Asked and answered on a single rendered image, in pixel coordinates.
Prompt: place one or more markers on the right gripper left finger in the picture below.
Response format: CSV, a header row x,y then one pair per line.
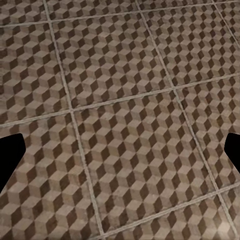
x,y
12,149

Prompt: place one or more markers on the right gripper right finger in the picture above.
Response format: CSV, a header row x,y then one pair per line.
x,y
232,149

